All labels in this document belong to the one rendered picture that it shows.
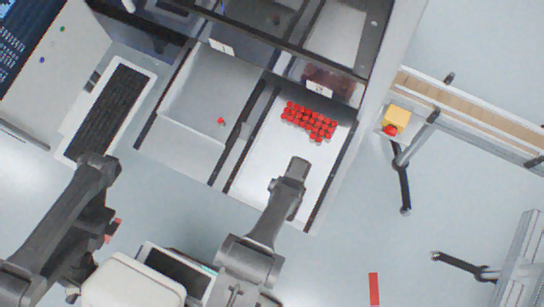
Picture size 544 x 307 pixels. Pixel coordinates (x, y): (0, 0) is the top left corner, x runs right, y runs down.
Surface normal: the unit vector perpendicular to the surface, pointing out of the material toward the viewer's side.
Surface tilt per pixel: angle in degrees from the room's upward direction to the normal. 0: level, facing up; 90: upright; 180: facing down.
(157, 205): 0
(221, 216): 0
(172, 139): 0
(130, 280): 42
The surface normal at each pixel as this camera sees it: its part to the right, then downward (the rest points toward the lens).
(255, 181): -0.05, -0.25
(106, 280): 0.26, -0.77
